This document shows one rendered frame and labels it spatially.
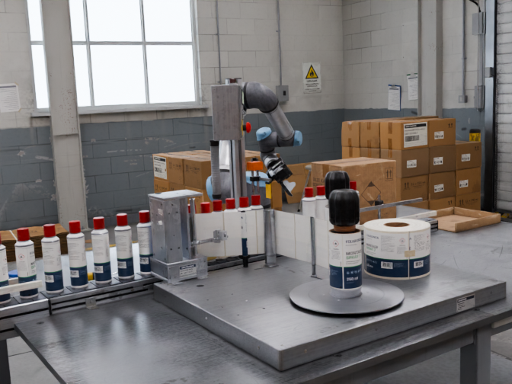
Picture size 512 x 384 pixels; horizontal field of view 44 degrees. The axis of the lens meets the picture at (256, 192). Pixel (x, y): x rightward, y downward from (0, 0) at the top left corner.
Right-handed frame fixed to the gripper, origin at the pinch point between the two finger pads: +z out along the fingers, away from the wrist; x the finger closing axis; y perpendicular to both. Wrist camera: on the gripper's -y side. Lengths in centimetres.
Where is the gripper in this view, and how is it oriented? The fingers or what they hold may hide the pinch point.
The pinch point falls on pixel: (281, 187)
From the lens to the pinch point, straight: 293.2
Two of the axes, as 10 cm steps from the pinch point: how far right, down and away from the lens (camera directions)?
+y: 7.6, -6.3, -1.3
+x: 6.0, 6.3, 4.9
